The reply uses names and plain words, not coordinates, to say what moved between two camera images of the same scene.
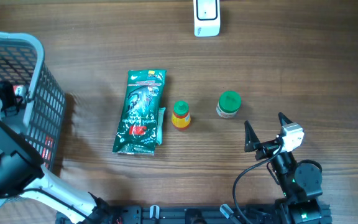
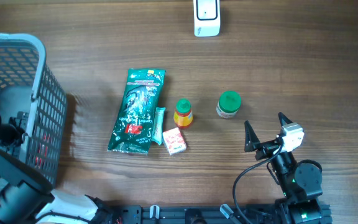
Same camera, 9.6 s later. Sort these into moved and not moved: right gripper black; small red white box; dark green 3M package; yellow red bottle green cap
Moved: small red white box
Not moved: right gripper black; yellow red bottle green cap; dark green 3M package
